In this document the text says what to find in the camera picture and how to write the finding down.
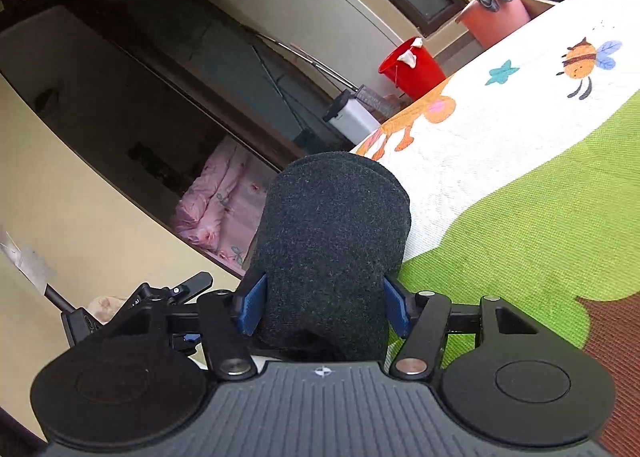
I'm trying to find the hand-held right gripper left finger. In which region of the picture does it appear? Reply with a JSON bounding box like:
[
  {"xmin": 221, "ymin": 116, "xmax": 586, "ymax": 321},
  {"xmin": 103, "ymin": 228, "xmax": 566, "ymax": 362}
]
[{"xmin": 107, "ymin": 272, "xmax": 269, "ymax": 381}]

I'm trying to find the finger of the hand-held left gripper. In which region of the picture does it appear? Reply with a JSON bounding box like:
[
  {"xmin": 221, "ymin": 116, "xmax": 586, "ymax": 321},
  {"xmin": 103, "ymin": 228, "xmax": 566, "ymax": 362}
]
[{"xmin": 149, "ymin": 272, "xmax": 213, "ymax": 304}]

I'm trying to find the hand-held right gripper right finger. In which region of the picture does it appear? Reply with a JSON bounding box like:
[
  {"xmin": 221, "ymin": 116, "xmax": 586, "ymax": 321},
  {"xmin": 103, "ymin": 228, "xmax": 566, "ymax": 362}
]
[{"xmin": 384, "ymin": 277, "xmax": 544, "ymax": 381}]

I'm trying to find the black knit garment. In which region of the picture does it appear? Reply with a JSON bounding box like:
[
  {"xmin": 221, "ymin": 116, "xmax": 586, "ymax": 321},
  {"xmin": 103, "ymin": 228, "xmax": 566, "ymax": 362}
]
[{"xmin": 242, "ymin": 151, "xmax": 412, "ymax": 363}]

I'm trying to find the pale pink cloth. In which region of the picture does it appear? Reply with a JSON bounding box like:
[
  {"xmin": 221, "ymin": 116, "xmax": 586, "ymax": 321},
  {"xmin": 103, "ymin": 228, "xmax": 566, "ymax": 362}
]
[{"xmin": 87, "ymin": 296, "xmax": 126, "ymax": 326}]

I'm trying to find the bed with pink blanket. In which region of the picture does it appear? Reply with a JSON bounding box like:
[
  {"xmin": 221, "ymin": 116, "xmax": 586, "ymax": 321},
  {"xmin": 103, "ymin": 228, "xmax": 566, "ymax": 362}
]
[{"xmin": 172, "ymin": 137, "xmax": 278, "ymax": 274}]

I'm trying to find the printed cartoon play mat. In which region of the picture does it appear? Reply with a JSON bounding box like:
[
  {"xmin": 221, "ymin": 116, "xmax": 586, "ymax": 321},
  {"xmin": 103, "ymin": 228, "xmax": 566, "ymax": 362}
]
[{"xmin": 350, "ymin": 0, "xmax": 640, "ymax": 457}]

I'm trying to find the white trash bin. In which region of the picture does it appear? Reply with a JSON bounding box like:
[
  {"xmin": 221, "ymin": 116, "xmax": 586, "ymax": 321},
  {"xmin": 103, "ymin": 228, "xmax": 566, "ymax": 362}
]
[{"xmin": 322, "ymin": 89, "xmax": 382, "ymax": 146}]

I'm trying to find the metal pole flat mop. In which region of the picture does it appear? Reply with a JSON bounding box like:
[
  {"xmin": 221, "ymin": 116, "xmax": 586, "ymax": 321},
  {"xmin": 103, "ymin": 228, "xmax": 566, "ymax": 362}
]
[{"xmin": 240, "ymin": 24, "xmax": 397, "ymax": 118}]

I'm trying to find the glass sliding door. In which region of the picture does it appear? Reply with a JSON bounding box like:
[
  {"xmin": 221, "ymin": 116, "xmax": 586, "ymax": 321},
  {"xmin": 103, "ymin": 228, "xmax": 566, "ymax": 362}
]
[{"xmin": 0, "ymin": 0, "xmax": 361, "ymax": 178}]

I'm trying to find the red bucket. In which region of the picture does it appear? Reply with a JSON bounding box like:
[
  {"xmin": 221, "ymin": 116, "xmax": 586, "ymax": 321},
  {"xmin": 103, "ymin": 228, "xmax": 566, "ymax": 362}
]
[{"xmin": 378, "ymin": 37, "xmax": 447, "ymax": 102}]

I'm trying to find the white rag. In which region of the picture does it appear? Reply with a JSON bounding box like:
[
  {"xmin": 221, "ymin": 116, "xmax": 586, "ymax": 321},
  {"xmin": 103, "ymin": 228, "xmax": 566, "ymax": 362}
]
[{"xmin": 396, "ymin": 37, "xmax": 424, "ymax": 68}]

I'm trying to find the pink bucket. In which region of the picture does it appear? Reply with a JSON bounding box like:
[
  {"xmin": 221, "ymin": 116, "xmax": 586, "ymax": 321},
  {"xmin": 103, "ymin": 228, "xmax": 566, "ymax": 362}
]
[{"xmin": 455, "ymin": 0, "xmax": 532, "ymax": 48}]

